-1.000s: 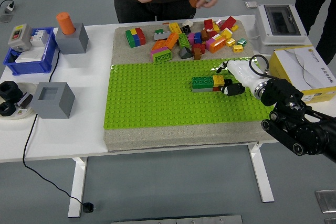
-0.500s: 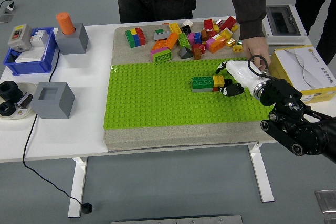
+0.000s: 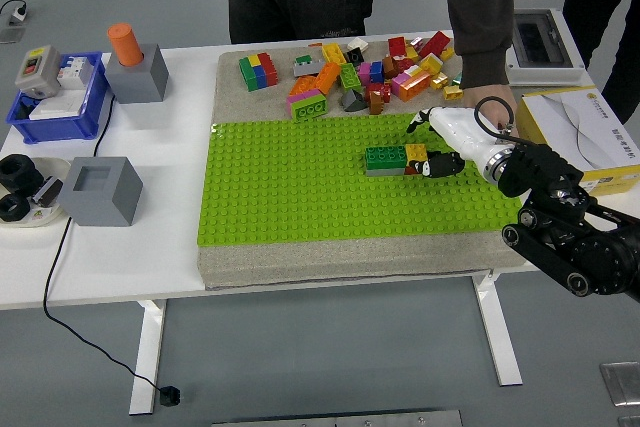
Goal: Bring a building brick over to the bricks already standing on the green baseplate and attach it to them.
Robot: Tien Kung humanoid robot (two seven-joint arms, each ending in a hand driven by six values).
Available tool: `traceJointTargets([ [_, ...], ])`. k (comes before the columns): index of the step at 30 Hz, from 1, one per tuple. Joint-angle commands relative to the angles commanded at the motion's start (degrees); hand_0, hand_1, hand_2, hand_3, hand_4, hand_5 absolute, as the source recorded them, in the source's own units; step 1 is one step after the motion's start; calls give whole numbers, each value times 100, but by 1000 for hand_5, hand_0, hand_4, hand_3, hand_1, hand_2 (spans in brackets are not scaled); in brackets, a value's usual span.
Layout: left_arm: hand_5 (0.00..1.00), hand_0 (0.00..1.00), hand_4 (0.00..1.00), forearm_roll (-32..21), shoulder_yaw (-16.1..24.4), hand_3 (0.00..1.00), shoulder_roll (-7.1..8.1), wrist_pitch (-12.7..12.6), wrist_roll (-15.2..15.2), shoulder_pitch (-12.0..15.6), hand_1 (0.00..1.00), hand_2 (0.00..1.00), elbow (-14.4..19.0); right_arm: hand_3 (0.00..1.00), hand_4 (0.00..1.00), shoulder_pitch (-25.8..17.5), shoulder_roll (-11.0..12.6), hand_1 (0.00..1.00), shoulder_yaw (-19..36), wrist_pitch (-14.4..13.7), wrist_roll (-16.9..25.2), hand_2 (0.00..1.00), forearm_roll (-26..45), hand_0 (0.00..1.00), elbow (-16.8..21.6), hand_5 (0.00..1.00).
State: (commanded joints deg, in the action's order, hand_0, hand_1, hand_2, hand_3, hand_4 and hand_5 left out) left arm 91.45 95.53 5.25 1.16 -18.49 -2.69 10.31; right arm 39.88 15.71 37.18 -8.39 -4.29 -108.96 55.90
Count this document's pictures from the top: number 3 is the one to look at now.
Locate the small black nut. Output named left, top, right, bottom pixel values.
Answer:
left=0, top=193, right=33, bottom=223

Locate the large orange building brick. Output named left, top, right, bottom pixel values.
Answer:
left=397, top=68, right=432, bottom=103

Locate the orange cylinder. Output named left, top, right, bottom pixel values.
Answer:
left=106, top=22, right=146, bottom=69

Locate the long orange building brick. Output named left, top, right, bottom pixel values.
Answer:
left=314, top=62, right=343, bottom=95

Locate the dark grey sloped brick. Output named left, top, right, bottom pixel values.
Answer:
left=339, top=88, right=368, bottom=114

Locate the grey switch box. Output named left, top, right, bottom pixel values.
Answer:
left=14, top=44, right=63, bottom=99

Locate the black power cord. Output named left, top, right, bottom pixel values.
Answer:
left=42, top=90, right=167, bottom=394

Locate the long red building brick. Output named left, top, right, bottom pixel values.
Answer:
left=418, top=30, right=452, bottom=60

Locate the floor socket with plug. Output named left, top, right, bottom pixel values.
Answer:
left=0, top=0, right=32, bottom=26

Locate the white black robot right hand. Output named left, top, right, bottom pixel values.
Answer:
left=405, top=105, right=504, bottom=180

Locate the large lime building brick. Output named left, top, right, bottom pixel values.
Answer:
left=291, top=96, right=329, bottom=123

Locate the large black nut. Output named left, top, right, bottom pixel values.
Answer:
left=0, top=153, right=46, bottom=194

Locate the brown silver small part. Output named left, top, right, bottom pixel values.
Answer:
left=31, top=175, right=65, bottom=209

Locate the yellow white cardboard box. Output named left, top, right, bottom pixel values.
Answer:
left=513, top=86, right=640, bottom=197

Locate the grey-brown foam mat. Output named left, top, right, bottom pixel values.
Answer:
left=197, top=36, right=535, bottom=292

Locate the long metal floor plate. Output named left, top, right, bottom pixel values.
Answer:
left=211, top=408, right=464, bottom=427

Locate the dark red building brick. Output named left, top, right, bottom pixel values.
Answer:
left=364, top=82, right=393, bottom=105

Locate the white electrical enclosure box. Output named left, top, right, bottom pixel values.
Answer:
left=508, top=7, right=586, bottom=88

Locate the black plug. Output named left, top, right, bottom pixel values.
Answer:
left=158, top=385, right=182, bottom=408

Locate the grey cube holder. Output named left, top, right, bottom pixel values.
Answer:
left=104, top=42, right=171, bottom=105
left=59, top=156, right=145, bottom=229

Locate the yellow white building brick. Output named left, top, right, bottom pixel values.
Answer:
left=418, top=53, right=444, bottom=75

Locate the white table leg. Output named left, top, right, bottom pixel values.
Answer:
left=128, top=298, right=169, bottom=417
left=470, top=270, right=524, bottom=389

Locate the white flat switch panel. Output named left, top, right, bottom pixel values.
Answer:
left=28, top=96, right=84, bottom=121

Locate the large pink building brick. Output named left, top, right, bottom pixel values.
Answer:
left=285, top=87, right=327, bottom=116

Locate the white circuit breaker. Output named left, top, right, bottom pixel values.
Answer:
left=56, top=55, right=92, bottom=91

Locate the blue plastic bin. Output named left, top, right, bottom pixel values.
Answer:
left=5, top=50, right=111, bottom=145

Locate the person's left hand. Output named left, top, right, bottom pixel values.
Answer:
left=467, top=84, right=516, bottom=131

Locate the green studded baseplate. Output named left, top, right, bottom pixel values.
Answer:
left=196, top=111, right=526, bottom=248

